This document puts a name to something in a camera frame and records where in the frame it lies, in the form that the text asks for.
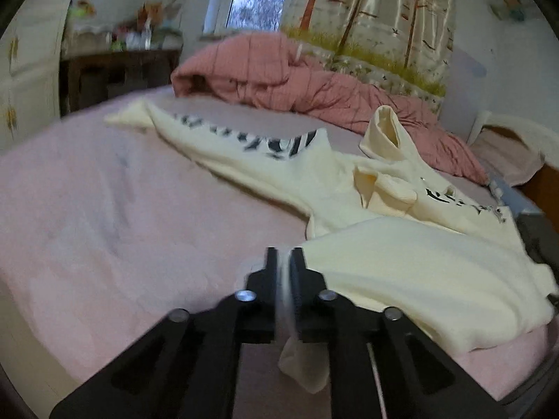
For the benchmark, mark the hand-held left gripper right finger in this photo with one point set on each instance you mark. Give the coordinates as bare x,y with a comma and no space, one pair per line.
299,279

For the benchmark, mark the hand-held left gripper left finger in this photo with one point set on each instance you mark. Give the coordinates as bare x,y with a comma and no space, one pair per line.
270,270

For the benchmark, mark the cream printed hoodie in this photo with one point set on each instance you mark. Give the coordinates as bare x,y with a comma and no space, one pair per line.
415,270

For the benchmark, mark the dark grey folded clothes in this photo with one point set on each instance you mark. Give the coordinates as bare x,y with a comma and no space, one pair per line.
541,240

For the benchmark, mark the bed with pink sheet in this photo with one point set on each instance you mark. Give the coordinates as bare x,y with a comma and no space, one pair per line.
109,227

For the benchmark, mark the pink quilt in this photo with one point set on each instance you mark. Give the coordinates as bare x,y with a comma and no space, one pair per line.
270,74

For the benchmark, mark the blue flower print pillow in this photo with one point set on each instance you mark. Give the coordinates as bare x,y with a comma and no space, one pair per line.
511,196

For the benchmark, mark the beige pillow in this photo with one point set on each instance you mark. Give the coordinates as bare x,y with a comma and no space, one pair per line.
506,157

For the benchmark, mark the dark wooden desk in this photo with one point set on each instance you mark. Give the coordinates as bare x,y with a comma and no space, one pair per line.
109,74

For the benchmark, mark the white framed window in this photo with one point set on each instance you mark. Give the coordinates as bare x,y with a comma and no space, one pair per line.
255,8

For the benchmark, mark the white and wooden headboard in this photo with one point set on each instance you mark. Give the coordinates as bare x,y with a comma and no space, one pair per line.
511,122

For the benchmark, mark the tree print curtain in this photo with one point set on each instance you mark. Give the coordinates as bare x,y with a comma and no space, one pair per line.
371,22

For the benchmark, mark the clutter of small desk things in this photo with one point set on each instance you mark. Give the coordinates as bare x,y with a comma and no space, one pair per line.
139,35

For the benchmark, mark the white wardrobe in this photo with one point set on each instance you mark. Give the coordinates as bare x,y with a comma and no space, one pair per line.
30,74

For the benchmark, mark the colourful wall sticker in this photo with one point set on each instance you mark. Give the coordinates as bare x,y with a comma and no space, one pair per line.
511,4

